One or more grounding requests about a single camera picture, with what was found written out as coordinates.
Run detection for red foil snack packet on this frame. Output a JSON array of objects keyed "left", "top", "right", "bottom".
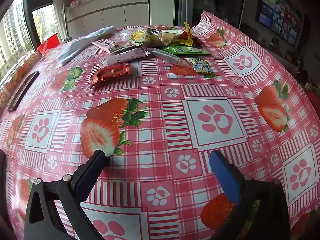
[{"left": 89, "top": 63, "right": 133, "bottom": 88}]

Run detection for long pink snack packet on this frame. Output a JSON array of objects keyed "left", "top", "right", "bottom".
[{"left": 100, "top": 48, "right": 152, "bottom": 68}]

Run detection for floral print snack packet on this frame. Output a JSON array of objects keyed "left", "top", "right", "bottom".
[{"left": 185, "top": 57, "right": 217, "bottom": 78}]

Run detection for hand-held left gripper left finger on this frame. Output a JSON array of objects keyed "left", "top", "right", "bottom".
[{"left": 24, "top": 149, "right": 110, "bottom": 240}]

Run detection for yellow lemon print packet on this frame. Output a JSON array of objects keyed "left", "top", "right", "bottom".
[{"left": 129, "top": 29, "right": 150, "bottom": 46}]

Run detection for strawberry paw print tablecloth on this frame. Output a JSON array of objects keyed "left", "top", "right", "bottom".
[{"left": 0, "top": 10, "right": 320, "bottom": 240}]

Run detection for clear snack packet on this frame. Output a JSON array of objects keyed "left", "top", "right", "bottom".
[{"left": 142, "top": 27, "right": 188, "bottom": 48}]

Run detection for white cabinet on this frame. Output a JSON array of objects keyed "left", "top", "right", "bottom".
[{"left": 64, "top": 0, "right": 150, "bottom": 39}]

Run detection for grey purple snack packet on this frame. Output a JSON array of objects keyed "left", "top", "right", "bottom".
[{"left": 150, "top": 48, "right": 193, "bottom": 68}]

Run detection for wall television screen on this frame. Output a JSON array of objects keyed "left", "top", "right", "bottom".
[{"left": 255, "top": 0, "right": 303, "bottom": 47}]

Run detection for red plastic bin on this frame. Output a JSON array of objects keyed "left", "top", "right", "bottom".
[{"left": 37, "top": 33, "right": 60, "bottom": 55}]

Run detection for pink packet with dark print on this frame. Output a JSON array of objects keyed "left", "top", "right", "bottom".
[{"left": 91, "top": 38, "right": 120, "bottom": 54}]

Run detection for grey curtain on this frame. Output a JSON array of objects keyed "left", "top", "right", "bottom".
[{"left": 175, "top": 0, "right": 193, "bottom": 27}]

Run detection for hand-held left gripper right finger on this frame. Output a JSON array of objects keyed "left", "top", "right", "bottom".
[{"left": 209, "top": 150, "right": 292, "bottom": 240}]

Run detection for red stool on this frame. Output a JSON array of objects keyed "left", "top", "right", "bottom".
[{"left": 305, "top": 90, "right": 320, "bottom": 130}]

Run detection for yellow red snack packet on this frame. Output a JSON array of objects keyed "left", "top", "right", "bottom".
[{"left": 175, "top": 22, "right": 195, "bottom": 47}]

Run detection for grey cloth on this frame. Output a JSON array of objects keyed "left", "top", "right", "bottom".
[{"left": 56, "top": 26, "right": 115, "bottom": 67}]

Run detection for green snack packet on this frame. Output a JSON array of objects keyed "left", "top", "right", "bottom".
[{"left": 162, "top": 44, "right": 212, "bottom": 55}]

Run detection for black smartphone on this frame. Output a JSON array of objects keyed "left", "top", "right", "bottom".
[{"left": 7, "top": 70, "right": 40, "bottom": 112}]

